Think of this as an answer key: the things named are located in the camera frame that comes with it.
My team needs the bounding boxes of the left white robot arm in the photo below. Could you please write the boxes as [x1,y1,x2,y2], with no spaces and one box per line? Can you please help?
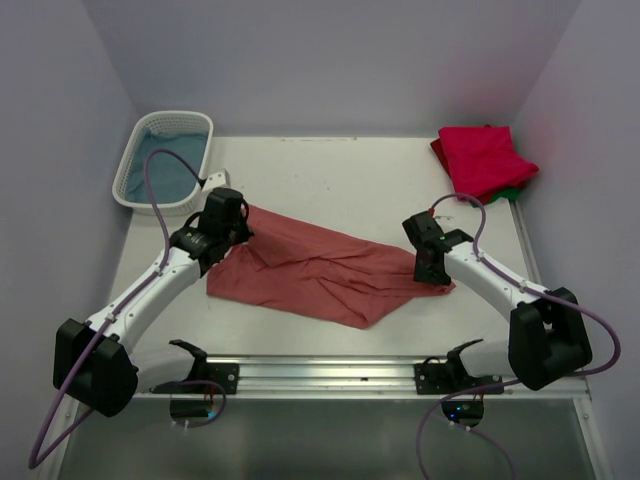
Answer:
[53,187,252,417]

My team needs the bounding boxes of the folded crimson t shirt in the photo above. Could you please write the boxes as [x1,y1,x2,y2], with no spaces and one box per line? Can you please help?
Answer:
[438,125,539,202]

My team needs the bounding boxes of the salmon pink t shirt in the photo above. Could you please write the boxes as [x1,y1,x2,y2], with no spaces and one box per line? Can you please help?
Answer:
[206,206,451,329]

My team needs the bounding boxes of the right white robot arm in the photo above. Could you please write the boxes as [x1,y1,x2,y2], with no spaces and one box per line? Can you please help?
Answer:
[402,211,593,393]

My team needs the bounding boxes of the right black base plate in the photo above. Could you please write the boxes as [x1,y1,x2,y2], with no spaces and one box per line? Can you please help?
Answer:
[413,359,503,395]

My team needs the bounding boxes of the folded dark red t shirt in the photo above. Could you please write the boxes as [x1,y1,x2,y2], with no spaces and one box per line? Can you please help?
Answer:
[430,138,450,174]

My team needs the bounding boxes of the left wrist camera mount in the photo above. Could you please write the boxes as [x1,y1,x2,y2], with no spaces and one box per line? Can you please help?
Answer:
[200,169,231,191]

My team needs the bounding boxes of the aluminium mounting rail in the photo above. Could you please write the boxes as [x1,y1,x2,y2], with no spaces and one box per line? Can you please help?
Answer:
[62,353,594,401]

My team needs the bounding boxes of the white perforated plastic basket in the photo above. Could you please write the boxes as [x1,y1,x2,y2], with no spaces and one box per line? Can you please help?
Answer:
[112,110,214,216]

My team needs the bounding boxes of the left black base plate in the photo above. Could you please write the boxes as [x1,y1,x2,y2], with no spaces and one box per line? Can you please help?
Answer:
[150,361,240,395]

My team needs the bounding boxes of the folded green t shirt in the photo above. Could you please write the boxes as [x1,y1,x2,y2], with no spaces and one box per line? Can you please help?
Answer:
[481,186,524,205]

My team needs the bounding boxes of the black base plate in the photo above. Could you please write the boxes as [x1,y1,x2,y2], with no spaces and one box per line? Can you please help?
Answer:
[150,361,240,395]
[413,359,503,395]

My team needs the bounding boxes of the blue t shirt in basket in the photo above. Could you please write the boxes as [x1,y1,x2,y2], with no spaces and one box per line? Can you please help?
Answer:
[124,129,208,204]

